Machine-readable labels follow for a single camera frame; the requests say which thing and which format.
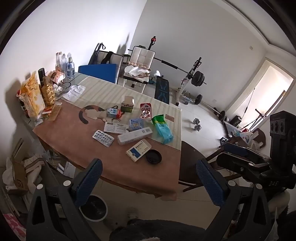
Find red snack packet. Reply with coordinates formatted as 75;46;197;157
140;102;153;120

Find black tripod stand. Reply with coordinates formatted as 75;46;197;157
242;108;271;131

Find black round lid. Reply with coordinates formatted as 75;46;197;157
145;149;162;166

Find orange floral tissue pack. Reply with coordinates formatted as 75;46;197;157
47;70;65;84

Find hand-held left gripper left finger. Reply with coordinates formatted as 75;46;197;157
26;159;103;241

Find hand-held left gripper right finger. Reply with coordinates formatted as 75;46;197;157
196;159;273;241

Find white door frame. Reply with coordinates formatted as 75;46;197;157
225;57;296;131

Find dark wooden chair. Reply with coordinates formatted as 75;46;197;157
179;137;244;193

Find white and blue medicine box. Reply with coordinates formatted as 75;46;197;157
126;140;152;163

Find blue chair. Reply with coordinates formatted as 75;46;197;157
78;63;117;84

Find golden bottle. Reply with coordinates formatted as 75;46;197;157
39;76;56;108

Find small chrome dumbbell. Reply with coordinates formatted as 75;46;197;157
192;118;203;132

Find clear plastic wrapper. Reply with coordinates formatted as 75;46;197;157
62;84;86;102

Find white barbell rack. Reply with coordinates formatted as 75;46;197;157
175;58;202;106

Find clear glass bottle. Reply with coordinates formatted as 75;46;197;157
61;54;69;75
55;52;63;72

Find cream cloth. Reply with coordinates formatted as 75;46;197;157
124;65;152;78

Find blue star print packet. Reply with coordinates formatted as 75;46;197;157
129;118;145;131

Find black spray can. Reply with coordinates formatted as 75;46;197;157
38;68;48;86

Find silver pill blister pack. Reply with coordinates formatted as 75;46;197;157
92;129;115;148

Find pink floral box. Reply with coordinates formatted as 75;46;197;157
3;213;26;241

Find barbell with small plates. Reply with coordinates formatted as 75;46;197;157
194;94;226;121

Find person's dark trousers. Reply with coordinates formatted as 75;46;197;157
111;219;207;241

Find black weight bench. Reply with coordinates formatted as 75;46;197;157
154;75;172;103

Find open small green box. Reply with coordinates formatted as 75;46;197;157
120;95;136;113

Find long white medicine box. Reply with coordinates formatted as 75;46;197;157
117;127;154;146

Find grey chair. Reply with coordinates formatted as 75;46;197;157
93;51;123;68

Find white plastic bag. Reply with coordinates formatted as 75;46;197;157
240;129;264;149

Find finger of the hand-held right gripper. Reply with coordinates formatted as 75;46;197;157
216;153;272;180
222;142;272;163

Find barbell with black plates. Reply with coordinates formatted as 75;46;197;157
128;49;208;88

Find white paper leaflet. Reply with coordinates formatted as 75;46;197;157
103;121;129;134

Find clear plastic bottle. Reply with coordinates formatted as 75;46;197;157
66;53;76;78

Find orange snack bag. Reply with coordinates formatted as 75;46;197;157
20;70;46;119

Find dark sauce bottle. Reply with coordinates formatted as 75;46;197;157
16;90;29;118

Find white padded chair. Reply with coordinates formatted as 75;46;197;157
122;46;155;93

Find green and blue packet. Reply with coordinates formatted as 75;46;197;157
151;114;174;145

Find table with pink cloth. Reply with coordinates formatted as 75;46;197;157
32;75;183;201

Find brown cardboard box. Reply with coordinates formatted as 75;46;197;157
10;155;29;193

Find white round trash bin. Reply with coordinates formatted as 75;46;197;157
79;194;109;221

